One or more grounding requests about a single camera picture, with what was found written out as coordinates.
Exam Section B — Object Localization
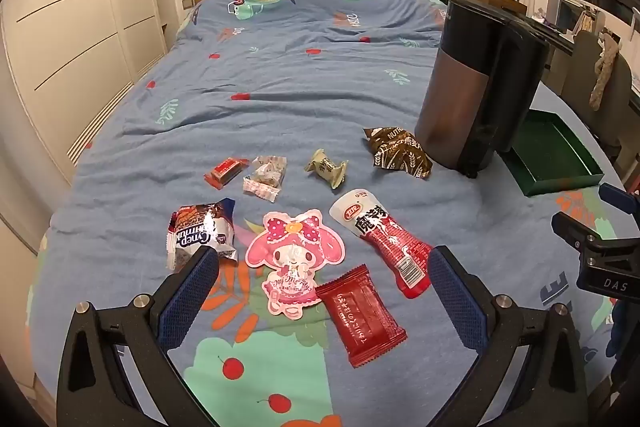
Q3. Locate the green cardboard tray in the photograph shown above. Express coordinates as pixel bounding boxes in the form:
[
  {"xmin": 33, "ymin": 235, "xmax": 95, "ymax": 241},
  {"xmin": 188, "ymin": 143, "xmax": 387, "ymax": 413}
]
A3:
[{"xmin": 500, "ymin": 109, "xmax": 606, "ymax": 198}]

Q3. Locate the blue printed blanket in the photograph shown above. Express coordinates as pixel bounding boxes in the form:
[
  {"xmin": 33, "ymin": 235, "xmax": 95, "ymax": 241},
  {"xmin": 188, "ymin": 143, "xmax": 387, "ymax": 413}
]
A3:
[{"xmin": 30, "ymin": 0, "xmax": 631, "ymax": 427}]

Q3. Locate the dark electric kettle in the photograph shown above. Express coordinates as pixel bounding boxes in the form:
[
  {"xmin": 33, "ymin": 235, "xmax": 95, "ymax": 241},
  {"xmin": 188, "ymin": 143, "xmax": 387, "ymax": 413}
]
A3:
[{"xmin": 415, "ymin": 0, "xmax": 575, "ymax": 178}]

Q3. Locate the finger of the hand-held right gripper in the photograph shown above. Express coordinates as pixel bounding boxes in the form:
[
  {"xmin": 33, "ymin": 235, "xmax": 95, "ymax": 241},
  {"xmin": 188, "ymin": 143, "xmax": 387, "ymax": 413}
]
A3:
[
  {"xmin": 551, "ymin": 212, "xmax": 640, "ymax": 258},
  {"xmin": 599, "ymin": 183, "xmax": 640, "ymax": 212}
]

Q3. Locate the red white sausage packet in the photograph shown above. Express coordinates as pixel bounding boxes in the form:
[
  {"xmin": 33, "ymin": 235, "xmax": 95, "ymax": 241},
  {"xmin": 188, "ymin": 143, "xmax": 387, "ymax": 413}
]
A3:
[{"xmin": 329, "ymin": 191, "xmax": 435, "ymax": 299}]

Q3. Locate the pink cartoon-shaped packet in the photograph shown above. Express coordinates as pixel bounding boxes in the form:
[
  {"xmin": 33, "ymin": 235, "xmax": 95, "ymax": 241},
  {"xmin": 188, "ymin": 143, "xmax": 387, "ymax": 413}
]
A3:
[{"xmin": 245, "ymin": 208, "xmax": 346, "ymax": 320}]

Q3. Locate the clear pink cake packet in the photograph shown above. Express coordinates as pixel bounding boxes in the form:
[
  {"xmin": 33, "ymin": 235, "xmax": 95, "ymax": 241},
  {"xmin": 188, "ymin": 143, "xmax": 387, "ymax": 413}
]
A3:
[{"xmin": 242, "ymin": 155, "xmax": 289, "ymax": 199}]

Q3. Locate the white desk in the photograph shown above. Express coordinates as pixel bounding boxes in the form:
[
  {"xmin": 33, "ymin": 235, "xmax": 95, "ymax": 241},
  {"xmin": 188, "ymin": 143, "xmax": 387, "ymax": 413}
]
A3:
[{"xmin": 560, "ymin": 0, "xmax": 640, "ymax": 58}]

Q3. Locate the brown cereal packet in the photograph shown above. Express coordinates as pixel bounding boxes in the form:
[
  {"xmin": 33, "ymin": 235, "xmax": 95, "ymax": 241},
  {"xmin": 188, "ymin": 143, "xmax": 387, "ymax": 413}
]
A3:
[{"xmin": 362, "ymin": 127, "xmax": 433, "ymax": 180}]

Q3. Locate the small red candy packet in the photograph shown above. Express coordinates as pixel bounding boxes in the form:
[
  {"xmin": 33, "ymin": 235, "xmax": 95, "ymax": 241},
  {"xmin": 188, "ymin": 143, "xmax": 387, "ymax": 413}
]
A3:
[{"xmin": 203, "ymin": 157, "xmax": 250, "ymax": 186}]

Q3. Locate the beige plush toy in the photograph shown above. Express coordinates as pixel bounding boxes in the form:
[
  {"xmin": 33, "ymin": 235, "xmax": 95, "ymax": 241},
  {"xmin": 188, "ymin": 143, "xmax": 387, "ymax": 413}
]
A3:
[{"xmin": 589, "ymin": 32, "xmax": 621, "ymax": 110}]

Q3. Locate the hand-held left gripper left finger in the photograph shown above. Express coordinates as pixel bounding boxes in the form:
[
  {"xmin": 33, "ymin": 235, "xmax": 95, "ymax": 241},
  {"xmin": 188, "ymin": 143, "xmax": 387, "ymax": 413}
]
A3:
[{"xmin": 56, "ymin": 246, "xmax": 221, "ymax": 427}]

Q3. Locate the red square packet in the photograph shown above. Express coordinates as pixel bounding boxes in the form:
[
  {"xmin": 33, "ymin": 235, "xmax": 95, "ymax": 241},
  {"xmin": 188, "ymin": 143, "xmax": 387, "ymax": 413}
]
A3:
[{"xmin": 315, "ymin": 264, "xmax": 408, "ymax": 369}]

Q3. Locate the beige candy packet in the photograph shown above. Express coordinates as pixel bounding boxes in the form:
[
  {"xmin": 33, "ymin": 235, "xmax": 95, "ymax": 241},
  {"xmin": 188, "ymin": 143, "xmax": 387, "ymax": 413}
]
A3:
[{"xmin": 305, "ymin": 148, "xmax": 349, "ymax": 190}]

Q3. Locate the white brown cake packet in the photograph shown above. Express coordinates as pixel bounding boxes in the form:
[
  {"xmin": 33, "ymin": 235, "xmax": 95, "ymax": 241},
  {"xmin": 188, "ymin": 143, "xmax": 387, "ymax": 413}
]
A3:
[{"xmin": 165, "ymin": 198, "xmax": 238, "ymax": 272}]

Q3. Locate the white wardrobe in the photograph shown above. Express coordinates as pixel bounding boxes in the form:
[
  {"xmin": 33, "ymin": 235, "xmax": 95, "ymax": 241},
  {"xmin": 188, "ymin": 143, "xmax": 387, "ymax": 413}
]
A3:
[{"xmin": 0, "ymin": 0, "xmax": 168, "ymax": 218}]

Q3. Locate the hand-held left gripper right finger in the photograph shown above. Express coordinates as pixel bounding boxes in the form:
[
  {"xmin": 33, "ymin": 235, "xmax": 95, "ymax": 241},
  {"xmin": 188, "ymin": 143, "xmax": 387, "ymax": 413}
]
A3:
[{"xmin": 427, "ymin": 246, "xmax": 591, "ymax": 427}]

